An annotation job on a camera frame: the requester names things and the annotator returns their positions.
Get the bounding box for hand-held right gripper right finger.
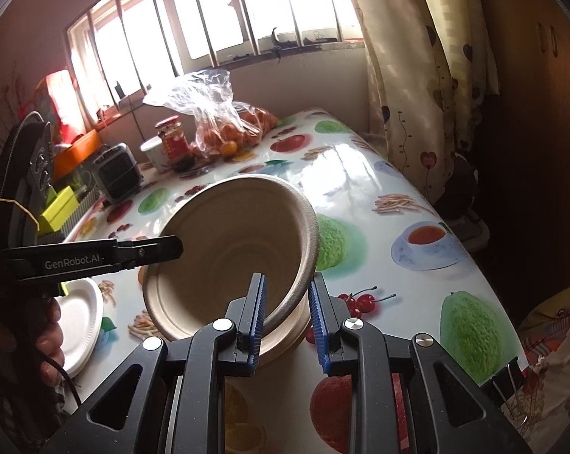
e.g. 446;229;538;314
308;274;534;454

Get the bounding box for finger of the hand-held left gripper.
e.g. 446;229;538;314
117;235;184;268

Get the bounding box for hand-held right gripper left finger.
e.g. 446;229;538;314
41;272;267;454

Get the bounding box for person's left forearm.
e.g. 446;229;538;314
0;312;63;440

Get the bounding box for person's left hand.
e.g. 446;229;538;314
34;300;65;384

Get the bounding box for green box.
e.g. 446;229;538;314
39;184;82;235

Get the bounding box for small grey heater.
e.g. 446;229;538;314
90;143;144;202

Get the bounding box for striped basket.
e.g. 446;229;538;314
67;184;101;228

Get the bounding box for white plastic tub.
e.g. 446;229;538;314
140;137;168;173

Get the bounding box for red label glass jar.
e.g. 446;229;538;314
155;116;191;173

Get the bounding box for orange plastic tray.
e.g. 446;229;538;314
53;130;102;183

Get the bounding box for clear plastic bag of oranges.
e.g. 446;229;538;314
143;68;281;159

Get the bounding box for colourful gift bag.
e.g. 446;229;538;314
34;68;84;145

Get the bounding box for black binder clip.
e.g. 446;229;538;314
483;357;531;429

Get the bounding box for dark cloth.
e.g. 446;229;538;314
433;151;481;221

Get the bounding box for barred window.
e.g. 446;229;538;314
66;0;366;119

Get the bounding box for floral bedding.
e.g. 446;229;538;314
502;279;570;440

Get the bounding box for heart print curtain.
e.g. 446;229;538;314
342;0;500;204

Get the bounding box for brown wooden wardrobe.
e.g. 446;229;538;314
474;0;570;313

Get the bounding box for black cable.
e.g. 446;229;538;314
39;352;83;408

